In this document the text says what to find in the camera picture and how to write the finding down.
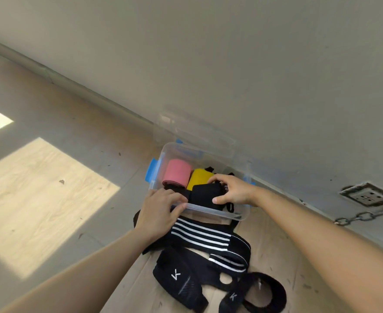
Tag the white wall socket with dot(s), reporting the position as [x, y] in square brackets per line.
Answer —
[367, 194]

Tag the person's right forearm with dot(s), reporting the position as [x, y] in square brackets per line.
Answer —
[325, 247]

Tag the clear plastic box lid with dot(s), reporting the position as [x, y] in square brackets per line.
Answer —
[191, 132]

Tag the person's right hand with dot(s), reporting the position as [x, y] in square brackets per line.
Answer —
[240, 193]

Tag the clear storage box blue latches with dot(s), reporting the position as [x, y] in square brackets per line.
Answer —
[207, 212]

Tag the black white-striped elastic wrap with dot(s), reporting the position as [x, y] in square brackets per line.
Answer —
[204, 236]

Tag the person's right thumb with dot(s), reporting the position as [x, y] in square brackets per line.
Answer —
[222, 200]

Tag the person's left hand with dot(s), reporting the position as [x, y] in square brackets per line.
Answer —
[155, 215]

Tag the black brace with white logo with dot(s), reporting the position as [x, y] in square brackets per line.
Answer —
[178, 277]

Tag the person's left forearm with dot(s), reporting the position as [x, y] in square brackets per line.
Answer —
[80, 277]

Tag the person's left thumb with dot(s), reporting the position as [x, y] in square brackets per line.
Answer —
[179, 211]

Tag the pink bandage roll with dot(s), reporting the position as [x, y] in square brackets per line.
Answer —
[177, 172]

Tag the black bandage roll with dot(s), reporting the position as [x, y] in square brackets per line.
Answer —
[206, 195]

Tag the yellow bandage roll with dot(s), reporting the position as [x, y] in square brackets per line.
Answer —
[199, 178]

